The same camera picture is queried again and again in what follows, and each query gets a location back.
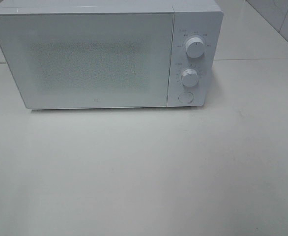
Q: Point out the white microwave oven body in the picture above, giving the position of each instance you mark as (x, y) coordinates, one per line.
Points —
(190, 18)

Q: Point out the upper white power knob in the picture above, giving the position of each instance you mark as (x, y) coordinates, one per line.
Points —
(195, 47)

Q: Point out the round white door button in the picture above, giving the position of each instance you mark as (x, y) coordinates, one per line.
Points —
(186, 97)

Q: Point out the white timer knob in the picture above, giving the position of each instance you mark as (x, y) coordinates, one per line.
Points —
(190, 77)

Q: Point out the white microwave door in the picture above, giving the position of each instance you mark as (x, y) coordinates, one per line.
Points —
(66, 61)

